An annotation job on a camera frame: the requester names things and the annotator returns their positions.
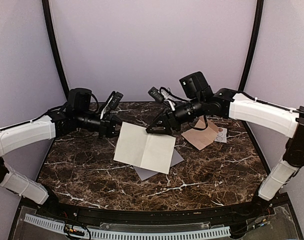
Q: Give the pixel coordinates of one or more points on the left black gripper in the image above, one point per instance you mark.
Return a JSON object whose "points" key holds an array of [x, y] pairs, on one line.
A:
{"points": [[107, 127]]}

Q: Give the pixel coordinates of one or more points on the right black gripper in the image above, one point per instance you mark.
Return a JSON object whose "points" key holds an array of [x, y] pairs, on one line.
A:
{"points": [[168, 118]]}

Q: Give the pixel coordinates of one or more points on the beige decorated letter paper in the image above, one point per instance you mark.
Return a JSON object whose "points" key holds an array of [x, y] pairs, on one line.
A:
{"points": [[136, 147]]}

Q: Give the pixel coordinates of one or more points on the grey envelope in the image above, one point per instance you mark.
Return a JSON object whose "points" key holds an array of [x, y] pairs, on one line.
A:
{"points": [[158, 166]]}

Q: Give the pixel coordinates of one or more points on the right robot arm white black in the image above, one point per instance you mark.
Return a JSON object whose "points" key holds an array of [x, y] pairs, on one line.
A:
{"points": [[238, 105]]}

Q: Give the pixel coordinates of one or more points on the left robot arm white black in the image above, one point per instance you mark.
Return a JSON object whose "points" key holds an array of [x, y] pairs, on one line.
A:
{"points": [[56, 122]]}

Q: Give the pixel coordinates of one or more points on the white sticker sheet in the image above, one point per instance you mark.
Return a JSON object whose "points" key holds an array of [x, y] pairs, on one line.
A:
{"points": [[221, 135]]}

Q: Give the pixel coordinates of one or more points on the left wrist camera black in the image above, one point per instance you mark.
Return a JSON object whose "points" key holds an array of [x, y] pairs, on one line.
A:
{"points": [[114, 100]]}

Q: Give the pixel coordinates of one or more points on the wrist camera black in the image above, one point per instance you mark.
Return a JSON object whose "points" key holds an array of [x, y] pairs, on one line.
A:
{"points": [[114, 100], [156, 95]]}

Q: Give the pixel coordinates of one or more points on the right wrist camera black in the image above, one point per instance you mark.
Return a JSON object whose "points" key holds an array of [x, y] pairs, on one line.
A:
{"points": [[156, 95]]}

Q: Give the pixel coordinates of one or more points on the black front table rail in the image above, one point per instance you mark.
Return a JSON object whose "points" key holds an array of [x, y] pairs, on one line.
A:
{"points": [[95, 216]]}

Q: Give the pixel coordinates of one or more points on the white slotted cable duct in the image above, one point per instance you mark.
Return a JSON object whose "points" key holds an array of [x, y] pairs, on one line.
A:
{"points": [[125, 232]]}

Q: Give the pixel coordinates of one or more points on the left black frame post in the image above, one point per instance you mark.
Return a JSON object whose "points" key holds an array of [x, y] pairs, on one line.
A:
{"points": [[54, 46]]}

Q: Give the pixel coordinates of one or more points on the black frame post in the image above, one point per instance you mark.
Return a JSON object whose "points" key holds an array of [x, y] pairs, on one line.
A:
{"points": [[54, 46], [252, 44]]}

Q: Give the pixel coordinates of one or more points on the right black frame post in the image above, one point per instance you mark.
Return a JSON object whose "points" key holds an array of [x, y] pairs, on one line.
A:
{"points": [[252, 44]]}

